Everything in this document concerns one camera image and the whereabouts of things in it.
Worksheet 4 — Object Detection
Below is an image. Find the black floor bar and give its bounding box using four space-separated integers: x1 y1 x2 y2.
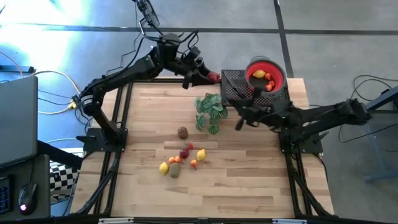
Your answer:
0 64 35 74

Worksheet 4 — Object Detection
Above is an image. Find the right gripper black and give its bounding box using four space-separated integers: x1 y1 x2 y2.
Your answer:
229 88 276 131

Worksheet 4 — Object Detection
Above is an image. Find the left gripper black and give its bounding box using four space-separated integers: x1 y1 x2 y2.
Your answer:
180 46 215 90

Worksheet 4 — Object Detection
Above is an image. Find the silver bracket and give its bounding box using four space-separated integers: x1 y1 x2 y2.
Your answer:
98 217 134 224
272 218 308 224

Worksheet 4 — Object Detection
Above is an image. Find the black computer mouse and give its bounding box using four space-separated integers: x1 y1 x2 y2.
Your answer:
17 182 37 216

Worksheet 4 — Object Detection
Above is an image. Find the black floor cable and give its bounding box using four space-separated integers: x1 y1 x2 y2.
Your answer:
338 123 398 144
105 2 142 77
341 73 398 108

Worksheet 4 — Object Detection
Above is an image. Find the dark desk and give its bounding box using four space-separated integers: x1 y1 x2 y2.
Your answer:
0 154 52 220

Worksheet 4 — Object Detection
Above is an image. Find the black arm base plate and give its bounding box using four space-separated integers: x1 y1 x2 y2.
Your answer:
76 129 128 153
278 130 330 155

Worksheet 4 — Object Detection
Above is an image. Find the black white checkerboard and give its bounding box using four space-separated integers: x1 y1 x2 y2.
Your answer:
49 160 81 203

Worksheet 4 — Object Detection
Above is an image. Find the backlit keyboard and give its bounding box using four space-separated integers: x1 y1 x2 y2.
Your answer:
0 175 13 215

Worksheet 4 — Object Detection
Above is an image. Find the pale yellow cable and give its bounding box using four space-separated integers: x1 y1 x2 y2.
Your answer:
0 51 25 78
30 70 83 96
37 104 77 115

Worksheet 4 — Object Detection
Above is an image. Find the black stand beam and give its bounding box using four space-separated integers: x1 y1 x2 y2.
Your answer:
37 139 84 170

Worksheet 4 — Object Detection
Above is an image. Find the green artificial potted plant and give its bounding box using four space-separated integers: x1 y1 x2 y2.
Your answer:
193 93 229 137

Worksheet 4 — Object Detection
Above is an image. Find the black floor fan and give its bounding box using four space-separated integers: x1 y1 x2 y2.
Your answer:
132 0 166 42

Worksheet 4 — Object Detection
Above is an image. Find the black perforated metal shelf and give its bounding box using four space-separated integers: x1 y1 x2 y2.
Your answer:
220 69 289 108

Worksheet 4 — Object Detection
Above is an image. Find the blue grey table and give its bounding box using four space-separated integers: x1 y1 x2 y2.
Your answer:
363 85 398 184

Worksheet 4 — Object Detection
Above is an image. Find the red grey collapsible bowl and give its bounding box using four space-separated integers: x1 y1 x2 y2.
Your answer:
244 55 287 100

